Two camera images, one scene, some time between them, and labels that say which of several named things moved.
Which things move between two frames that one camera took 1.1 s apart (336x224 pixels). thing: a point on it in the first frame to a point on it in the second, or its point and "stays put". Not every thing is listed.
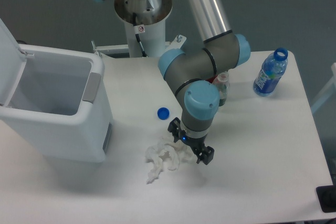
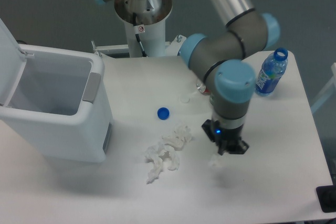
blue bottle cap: x=163 y=113 stays put
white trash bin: x=55 y=99 stays put
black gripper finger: x=174 y=127 to x=222 y=147
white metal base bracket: x=174 y=45 stays put
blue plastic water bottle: x=273 y=67 stays put
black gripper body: x=197 y=144 to x=227 y=140
